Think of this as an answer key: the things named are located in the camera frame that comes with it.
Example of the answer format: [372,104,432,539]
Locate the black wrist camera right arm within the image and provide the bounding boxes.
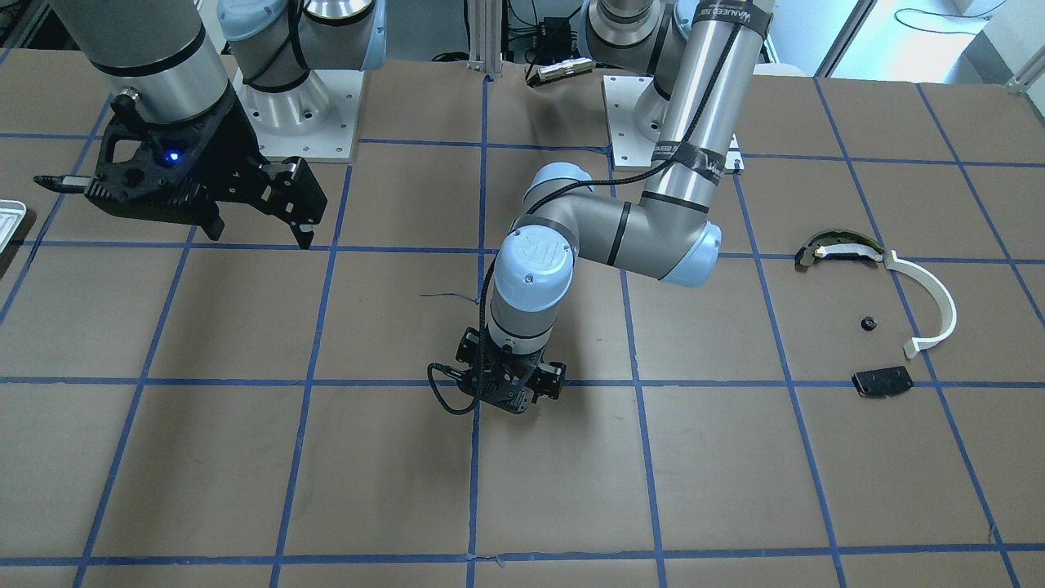
[33,88,232,239]

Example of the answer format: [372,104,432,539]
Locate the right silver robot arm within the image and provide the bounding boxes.
[34,1,387,249]

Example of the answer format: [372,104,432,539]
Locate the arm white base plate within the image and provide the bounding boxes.
[603,74,669,172]
[233,70,367,164]

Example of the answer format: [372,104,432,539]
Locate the black rectangular plastic part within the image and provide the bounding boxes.
[851,366,914,399]

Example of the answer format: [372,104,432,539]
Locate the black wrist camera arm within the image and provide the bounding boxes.
[33,88,232,239]
[455,327,485,368]

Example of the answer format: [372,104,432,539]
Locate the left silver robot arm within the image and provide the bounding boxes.
[442,1,774,414]

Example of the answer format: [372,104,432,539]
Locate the curved metal brake shoe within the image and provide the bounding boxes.
[794,229,885,272]

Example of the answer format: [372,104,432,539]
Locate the white curved plastic bracket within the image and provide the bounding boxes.
[883,250,958,359]

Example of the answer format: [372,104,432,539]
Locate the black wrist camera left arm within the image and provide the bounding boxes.
[455,327,485,368]

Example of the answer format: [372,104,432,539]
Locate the grey power strip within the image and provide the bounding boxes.
[527,57,597,88]

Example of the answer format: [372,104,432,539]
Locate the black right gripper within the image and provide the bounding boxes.
[184,86,327,250]

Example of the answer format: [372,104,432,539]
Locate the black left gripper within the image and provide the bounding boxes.
[475,347,567,414]

